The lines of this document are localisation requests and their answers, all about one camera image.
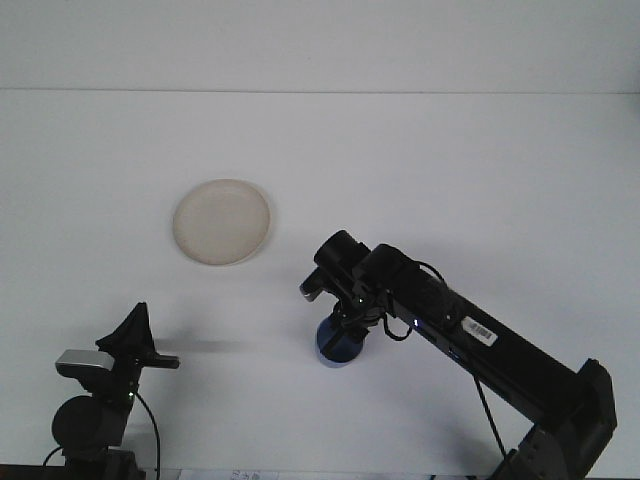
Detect pale blue cup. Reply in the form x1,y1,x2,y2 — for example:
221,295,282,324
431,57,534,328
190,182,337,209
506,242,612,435
314,314,364,370

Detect pale round plate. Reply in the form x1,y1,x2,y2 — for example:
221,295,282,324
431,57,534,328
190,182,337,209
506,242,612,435
172,178,279,267

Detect grey camera box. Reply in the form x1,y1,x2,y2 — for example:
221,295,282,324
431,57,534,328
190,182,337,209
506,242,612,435
54,349,114,379
298,272,327,304

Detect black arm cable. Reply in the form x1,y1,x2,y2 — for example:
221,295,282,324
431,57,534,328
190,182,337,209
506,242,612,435
128,391,163,476
380,259,516,464

